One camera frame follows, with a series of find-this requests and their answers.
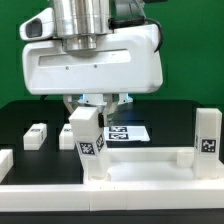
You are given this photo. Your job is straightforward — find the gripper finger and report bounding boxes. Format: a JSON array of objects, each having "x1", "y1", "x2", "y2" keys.
[
  {"x1": 63, "y1": 95, "x2": 80, "y2": 113},
  {"x1": 98, "y1": 94, "x2": 119, "y2": 128}
]

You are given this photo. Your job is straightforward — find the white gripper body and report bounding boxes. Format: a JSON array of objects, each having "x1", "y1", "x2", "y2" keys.
[{"x1": 19, "y1": 8, "x2": 163, "y2": 95}]

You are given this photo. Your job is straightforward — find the white desk tabletop panel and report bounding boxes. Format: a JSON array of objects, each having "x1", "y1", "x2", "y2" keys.
[{"x1": 84, "y1": 147, "x2": 224, "y2": 182}]

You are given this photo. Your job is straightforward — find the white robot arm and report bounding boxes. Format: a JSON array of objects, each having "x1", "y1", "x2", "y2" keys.
[{"x1": 19, "y1": 0, "x2": 163, "y2": 127}]

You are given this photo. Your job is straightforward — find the fiducial marker sheet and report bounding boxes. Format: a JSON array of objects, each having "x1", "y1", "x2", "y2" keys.
[{"x1": 104, "y1": 126, "x2": 150, "y2": 141}]

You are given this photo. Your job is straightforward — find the white L-shaped obstacle fence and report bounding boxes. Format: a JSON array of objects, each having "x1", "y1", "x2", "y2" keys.
[{"x1": 0, "y1": 150, "x2": 224, "y2": 212}]

